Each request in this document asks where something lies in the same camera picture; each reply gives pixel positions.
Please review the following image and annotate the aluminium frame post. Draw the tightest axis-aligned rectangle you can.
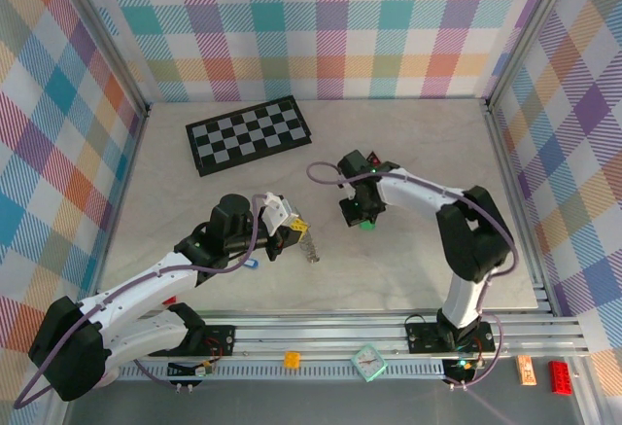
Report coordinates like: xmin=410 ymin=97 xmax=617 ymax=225
xmin=55 ymin=0 xmax=150 ymax=118
xmin=485 ymin=0 xmax=582 ymax=110

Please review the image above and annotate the red toy brick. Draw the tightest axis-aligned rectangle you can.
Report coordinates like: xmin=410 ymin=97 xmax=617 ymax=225
xmin=548 ymin=360 xmax=574 ymax=394

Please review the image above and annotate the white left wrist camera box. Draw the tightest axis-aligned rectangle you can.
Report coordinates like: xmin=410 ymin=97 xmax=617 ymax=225
xmin=257 ymin=192 xmax=296 ymax=237

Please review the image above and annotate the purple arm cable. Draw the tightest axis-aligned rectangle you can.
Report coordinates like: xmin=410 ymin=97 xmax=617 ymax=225
xmin=12 ymin=194 xmax=268 ymax=409
xmin=306 ymin=160 xmax=519 ymax=425

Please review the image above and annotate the small circuit board with wires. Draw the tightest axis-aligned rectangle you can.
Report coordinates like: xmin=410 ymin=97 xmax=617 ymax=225
xmin=444 ymin=357 xmax=480 ymax=383
xmin=167 ymin=359 xmax=216 ymax=378

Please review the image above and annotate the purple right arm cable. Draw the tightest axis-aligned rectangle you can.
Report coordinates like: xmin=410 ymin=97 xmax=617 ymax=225
xmin=306 ymin=160 xmax=519 ymax=425

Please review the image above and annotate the aluminium table side rail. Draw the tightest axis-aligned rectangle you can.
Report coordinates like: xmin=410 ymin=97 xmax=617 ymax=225
xmin=86 ymin=103 xmax=153 ymax=323
xmin=480 ymin=97 xmax=560 ymax=318

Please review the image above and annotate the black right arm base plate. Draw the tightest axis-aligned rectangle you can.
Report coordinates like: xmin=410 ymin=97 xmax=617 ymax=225
xmin=405 ymin=320 xmax=497 ymax=354

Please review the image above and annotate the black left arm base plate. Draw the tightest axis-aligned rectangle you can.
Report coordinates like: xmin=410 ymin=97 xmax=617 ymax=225
xmin=148 ymin=323 xmax=237 ymax=358

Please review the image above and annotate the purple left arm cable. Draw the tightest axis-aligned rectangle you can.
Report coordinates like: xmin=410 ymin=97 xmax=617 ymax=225
xmin=12 ymin=194 xmax=268 ymax=409

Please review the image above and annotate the aluminium mounting rail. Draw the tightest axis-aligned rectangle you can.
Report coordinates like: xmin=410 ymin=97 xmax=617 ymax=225
xmin=55 ymin=311 xmax=590 ymax=363

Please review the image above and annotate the slotted grey cable duct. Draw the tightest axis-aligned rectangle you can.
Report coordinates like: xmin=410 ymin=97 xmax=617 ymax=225
xmin=116 ymin=362 xmax=448 ymax=381

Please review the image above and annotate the teal square clock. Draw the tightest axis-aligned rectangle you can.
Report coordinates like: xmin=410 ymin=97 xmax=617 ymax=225
xmin=350 ymin=342 xmax=388 ymax=381

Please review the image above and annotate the black grey chessboard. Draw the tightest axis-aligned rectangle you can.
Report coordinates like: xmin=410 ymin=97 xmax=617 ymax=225
xmin=185 ymin=94 xmax=313 ymax=178

